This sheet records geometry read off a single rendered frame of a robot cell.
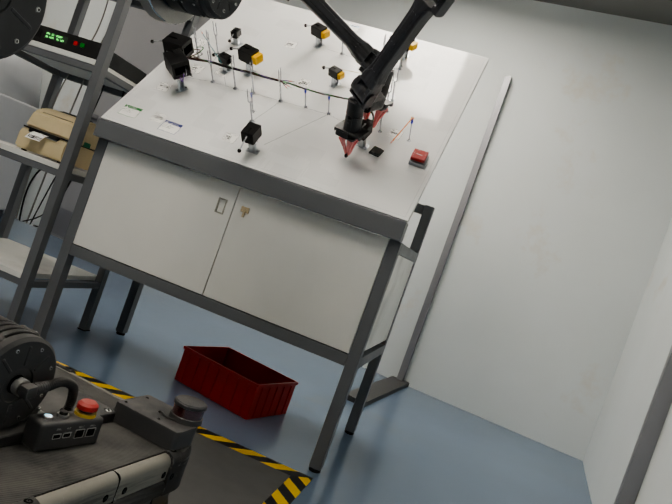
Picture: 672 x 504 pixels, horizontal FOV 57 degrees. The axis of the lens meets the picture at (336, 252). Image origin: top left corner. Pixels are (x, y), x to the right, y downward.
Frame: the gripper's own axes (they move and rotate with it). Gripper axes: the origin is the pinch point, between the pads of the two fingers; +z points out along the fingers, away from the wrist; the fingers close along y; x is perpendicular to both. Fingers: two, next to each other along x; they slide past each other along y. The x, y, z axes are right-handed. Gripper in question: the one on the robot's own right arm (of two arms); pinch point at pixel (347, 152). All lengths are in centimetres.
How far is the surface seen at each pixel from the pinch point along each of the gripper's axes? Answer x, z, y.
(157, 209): 39, 30, 51
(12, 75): -99, 137, 349
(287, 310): 40, 40, -8
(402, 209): 8.0, 5.6, -27.1
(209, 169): 27.3, 11.8, 37.3
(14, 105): -89, 156, 339
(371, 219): 16.1, 8.4, -20.7
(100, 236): 53, 43, 66
